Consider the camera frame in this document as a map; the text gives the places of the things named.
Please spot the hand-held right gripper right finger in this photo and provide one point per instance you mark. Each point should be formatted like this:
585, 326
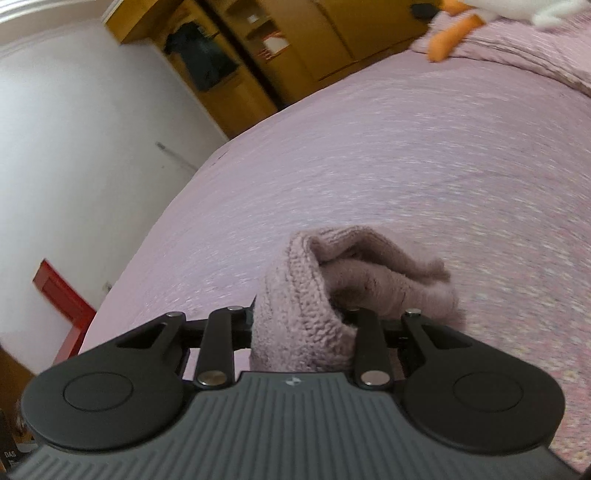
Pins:
369, 332

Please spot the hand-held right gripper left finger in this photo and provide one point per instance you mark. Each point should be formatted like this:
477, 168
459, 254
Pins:
226, 325

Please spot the pink knit cardigan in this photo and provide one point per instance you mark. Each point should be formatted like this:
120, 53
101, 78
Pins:
300, 300

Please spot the white plush goose toy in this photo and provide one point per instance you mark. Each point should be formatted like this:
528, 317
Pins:
466, 18

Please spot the floral pink bedspread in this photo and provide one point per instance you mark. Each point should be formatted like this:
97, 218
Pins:
392, 161

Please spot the white and red box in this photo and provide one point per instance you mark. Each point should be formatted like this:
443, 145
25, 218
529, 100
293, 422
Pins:
274, 46

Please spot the pink quilted pillow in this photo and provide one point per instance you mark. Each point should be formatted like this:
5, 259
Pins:
521, 50

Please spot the red furniture piece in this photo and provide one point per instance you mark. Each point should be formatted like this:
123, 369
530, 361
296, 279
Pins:
64, 300

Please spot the black box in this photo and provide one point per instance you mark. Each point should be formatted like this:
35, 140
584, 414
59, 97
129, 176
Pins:
11, 443

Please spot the dark hanging jacket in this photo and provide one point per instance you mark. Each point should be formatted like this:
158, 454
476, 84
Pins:
201, 53

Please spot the wooden wardrobe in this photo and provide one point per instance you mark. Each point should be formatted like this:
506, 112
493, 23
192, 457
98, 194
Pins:
323, 41

